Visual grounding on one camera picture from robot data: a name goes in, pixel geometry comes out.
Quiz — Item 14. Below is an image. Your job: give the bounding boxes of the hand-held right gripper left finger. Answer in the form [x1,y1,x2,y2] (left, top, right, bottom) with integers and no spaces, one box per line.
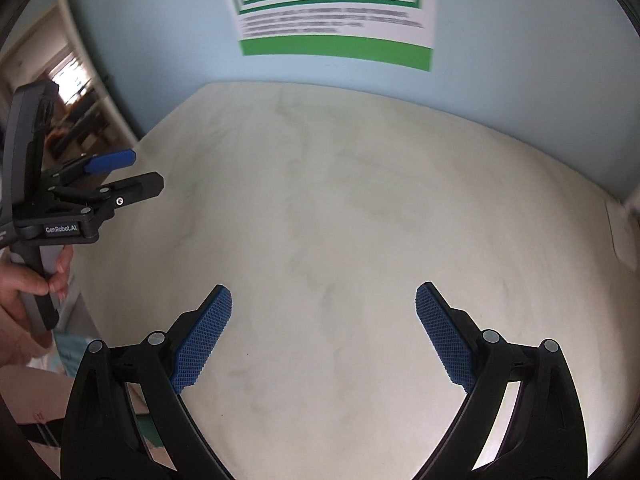
[64,284,236,480]

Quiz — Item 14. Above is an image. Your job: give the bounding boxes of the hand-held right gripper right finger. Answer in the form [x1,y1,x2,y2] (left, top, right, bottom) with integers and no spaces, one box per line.
[412,282,588,480]

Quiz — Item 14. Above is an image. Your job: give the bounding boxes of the teal blanket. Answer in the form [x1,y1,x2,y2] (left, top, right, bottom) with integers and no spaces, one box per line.
[52,330,101,376]

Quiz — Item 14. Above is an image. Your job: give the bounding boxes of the person's left hand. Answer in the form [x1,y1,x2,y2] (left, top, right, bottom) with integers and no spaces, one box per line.
[0,247,75,341]

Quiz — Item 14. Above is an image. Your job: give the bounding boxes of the green striped wall poster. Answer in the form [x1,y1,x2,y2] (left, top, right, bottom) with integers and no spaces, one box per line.
[216,0,440,73]

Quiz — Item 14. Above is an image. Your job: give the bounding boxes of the green trousers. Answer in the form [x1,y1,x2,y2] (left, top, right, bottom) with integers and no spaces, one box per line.
[134,410,163,448]

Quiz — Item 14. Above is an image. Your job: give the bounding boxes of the open doorway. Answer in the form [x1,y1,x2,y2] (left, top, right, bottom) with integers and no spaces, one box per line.
[0,0,141,161]

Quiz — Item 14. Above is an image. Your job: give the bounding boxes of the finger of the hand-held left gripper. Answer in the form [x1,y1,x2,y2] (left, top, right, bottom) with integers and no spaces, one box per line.
[44,148,137,184]
[49,171,165,229]

